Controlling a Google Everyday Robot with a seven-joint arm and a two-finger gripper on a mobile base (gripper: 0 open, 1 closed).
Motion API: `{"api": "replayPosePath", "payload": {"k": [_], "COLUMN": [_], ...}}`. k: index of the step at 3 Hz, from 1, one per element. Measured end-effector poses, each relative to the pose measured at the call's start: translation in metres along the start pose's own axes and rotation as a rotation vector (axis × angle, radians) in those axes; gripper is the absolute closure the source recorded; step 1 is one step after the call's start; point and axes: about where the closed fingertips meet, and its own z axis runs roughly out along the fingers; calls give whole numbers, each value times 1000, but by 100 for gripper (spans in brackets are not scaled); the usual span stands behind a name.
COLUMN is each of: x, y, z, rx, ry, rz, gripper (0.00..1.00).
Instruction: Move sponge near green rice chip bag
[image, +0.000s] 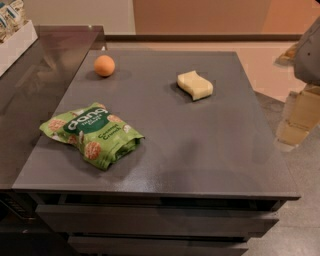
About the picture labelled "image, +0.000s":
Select upper grey drawer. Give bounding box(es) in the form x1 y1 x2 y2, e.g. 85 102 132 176
37 205 278 237

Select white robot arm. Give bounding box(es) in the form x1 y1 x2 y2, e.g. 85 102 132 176
275 17 320 152

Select white snack box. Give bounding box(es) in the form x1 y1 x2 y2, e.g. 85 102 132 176
0 20 38 77

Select orange fruit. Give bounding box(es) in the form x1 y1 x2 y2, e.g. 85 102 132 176
94 55 115 77

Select yellow sponge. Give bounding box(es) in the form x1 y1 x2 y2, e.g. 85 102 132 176
177 71 213 101

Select green rice chip bag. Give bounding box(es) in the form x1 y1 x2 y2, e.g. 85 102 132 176
39 103 144 170

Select grey drawer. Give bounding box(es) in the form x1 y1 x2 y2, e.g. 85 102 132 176
68 237 248 256
37 205 278 237

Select snack bags in box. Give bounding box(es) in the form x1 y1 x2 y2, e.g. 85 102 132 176
0 0 27 43

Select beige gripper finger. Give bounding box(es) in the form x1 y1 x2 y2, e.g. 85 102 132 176
275 84 320 147

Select lower grey drawer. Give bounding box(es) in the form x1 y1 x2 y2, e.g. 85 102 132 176
68 237 248 256

